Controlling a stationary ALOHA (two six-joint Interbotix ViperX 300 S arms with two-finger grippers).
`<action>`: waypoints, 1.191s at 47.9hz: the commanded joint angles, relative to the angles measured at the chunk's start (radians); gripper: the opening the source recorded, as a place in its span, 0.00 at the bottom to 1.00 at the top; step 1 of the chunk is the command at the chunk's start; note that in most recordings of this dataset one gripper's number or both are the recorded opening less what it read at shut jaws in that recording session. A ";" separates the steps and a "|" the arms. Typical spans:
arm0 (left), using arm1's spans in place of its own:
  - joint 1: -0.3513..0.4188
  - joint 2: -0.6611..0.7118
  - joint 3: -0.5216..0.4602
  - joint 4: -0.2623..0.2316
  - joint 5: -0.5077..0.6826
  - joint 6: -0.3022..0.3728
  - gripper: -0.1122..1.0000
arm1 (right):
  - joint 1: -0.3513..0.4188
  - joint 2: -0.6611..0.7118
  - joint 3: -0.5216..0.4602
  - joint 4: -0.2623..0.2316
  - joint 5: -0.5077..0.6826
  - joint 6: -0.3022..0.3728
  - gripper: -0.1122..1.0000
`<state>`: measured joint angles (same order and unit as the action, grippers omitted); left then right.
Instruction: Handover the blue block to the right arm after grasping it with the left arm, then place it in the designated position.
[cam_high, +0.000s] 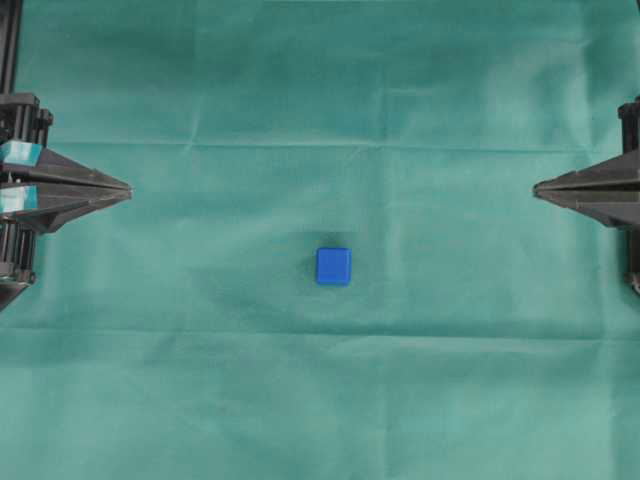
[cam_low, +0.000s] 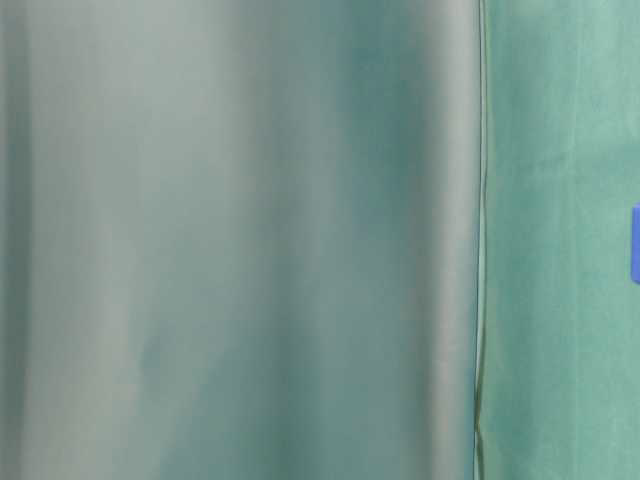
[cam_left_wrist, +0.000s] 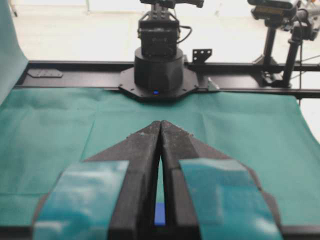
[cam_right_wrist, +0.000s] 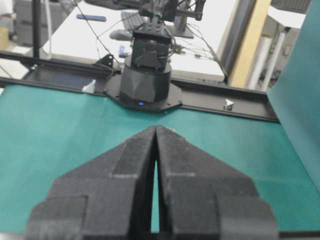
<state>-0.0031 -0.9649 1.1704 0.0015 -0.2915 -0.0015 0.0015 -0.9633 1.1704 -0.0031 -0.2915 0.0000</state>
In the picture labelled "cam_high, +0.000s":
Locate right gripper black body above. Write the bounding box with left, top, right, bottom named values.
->
left=617, top=94, right=640, bottom=296

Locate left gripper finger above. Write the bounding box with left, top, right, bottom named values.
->
left=1, top=183, right=132, bottom=234
left=1, top=141, right=131, bottom=191

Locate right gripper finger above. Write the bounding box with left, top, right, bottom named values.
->
left=534, top=190, right=639, bottom=229
left=533, top=153, right=639, bottom=192

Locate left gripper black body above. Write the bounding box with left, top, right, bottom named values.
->
left=0, top=92, right=55, bottom=314

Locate blue cube block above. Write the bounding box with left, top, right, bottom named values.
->
left=315, top=247, right=352, bottom=286

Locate green cloth table cover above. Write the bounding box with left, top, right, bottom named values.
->
left=1, top=1, right=639, bottom=479

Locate black frame rail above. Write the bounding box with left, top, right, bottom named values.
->
left=0, top=0, right=23, bottom=94

